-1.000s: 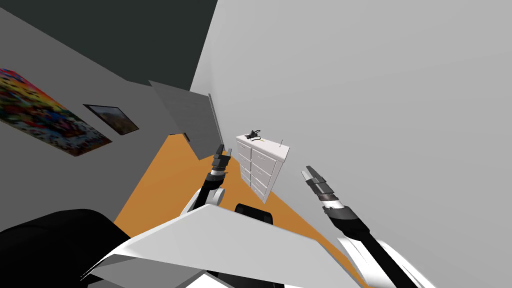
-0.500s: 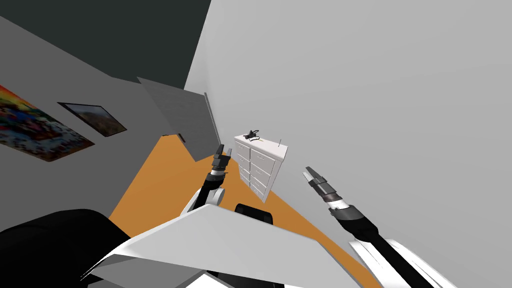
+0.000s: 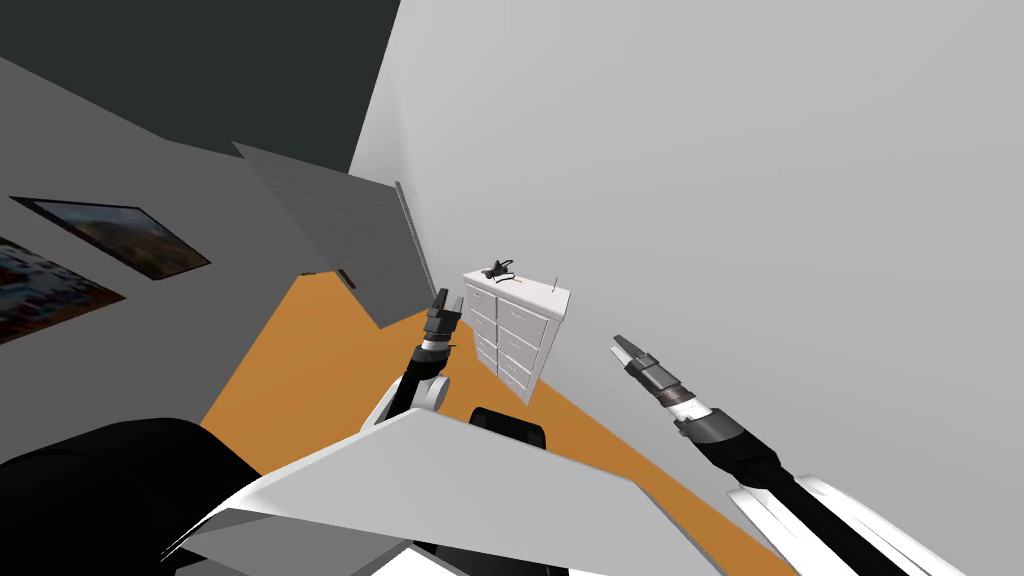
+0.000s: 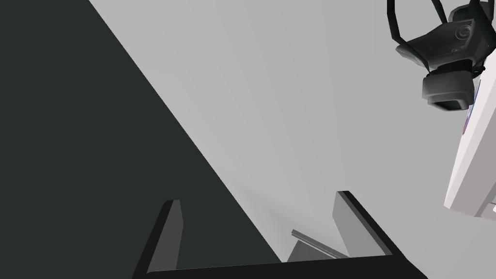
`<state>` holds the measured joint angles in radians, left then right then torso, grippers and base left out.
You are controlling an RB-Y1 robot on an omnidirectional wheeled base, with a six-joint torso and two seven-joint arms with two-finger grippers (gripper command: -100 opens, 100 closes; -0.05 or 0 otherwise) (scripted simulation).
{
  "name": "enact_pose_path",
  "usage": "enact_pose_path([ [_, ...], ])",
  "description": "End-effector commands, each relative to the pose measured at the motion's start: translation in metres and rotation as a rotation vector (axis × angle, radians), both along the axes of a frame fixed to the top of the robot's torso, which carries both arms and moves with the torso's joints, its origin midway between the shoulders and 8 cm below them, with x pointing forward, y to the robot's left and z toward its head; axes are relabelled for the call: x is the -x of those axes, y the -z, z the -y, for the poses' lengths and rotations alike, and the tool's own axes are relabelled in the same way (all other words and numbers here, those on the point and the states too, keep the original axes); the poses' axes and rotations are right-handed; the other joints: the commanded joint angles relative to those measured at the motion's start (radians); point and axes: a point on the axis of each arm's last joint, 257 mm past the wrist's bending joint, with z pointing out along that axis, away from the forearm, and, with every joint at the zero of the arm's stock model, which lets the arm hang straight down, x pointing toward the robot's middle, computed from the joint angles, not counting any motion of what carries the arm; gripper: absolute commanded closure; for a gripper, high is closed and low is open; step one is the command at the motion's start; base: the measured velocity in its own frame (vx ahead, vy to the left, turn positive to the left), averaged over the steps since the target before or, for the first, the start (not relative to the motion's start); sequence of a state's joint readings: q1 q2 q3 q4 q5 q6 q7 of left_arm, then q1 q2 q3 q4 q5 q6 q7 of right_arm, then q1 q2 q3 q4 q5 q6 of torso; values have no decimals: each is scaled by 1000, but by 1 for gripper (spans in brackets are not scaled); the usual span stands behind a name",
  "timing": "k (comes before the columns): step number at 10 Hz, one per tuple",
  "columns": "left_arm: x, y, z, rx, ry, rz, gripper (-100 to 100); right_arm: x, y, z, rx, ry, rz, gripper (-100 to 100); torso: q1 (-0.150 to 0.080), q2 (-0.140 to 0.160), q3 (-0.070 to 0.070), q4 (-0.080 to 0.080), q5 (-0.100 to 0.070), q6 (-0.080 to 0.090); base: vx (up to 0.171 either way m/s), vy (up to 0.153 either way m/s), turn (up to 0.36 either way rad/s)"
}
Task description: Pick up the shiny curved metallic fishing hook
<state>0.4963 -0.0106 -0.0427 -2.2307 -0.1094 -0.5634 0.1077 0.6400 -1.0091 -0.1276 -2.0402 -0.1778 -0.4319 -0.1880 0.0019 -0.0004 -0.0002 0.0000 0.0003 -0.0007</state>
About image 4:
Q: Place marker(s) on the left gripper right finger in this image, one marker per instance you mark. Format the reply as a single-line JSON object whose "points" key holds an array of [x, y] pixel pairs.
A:
{"points": [[358, 228]]}

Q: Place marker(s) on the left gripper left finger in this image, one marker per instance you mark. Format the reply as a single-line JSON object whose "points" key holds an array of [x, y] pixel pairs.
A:
{"points": [[164, 242]]}

